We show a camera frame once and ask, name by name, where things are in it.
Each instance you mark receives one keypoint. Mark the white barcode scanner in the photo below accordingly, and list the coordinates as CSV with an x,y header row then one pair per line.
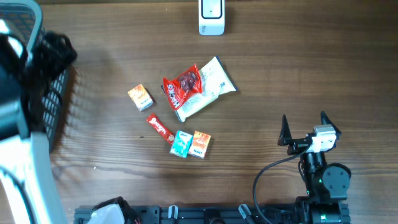
x,y
211,17

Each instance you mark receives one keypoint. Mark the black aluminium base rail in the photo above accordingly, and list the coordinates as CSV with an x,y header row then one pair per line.
x,y
286,214

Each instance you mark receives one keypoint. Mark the grey plastic mesh basket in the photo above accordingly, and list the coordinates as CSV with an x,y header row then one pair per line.
x,y
53,93

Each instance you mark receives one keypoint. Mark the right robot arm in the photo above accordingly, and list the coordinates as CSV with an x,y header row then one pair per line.
x,y
327,184

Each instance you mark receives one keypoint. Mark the white cream snack bag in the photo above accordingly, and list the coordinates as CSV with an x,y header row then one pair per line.
x,y
215,82

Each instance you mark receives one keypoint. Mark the teal small box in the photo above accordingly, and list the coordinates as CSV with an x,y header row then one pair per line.
x,y
181,144

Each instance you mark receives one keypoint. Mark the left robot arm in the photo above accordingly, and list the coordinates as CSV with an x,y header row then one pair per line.
x,y
28,182

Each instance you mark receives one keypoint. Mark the red candy bag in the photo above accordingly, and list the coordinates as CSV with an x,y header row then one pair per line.
x,y
179,90

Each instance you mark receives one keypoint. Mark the orange small box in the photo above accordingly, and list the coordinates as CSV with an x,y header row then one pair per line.
x,y
199,144
140,97

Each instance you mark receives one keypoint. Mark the red stick sachet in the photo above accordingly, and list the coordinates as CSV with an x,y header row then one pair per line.
x,y
156,123

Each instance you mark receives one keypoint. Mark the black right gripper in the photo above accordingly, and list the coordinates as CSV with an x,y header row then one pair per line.
x,y
285,139

